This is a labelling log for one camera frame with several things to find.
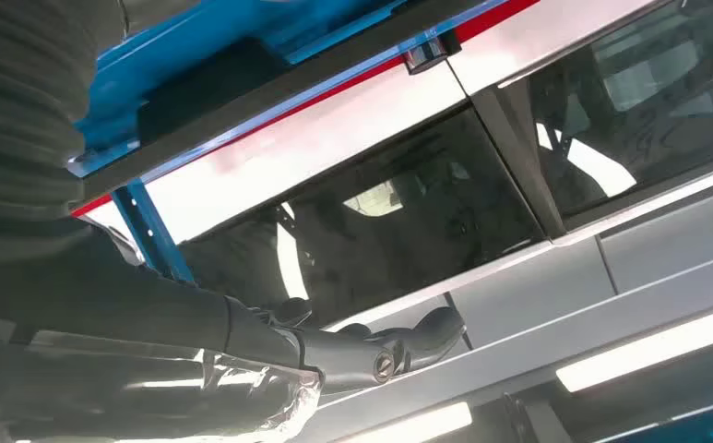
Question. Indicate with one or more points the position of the ceiling light strip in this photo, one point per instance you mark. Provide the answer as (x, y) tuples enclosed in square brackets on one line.
[(649, 351)]

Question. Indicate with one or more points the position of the red barrier belt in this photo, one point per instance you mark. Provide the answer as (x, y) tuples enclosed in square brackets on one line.
[(496, 18)]

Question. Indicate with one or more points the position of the blue metal shelf rack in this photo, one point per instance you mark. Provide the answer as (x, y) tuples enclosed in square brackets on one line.
[(166, 61)]

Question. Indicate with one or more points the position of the white car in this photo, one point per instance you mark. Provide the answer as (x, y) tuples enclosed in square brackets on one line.
[(307, 153)]

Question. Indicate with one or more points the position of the robot right hand grey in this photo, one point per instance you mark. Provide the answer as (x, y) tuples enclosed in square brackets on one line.
[(148, 342)]

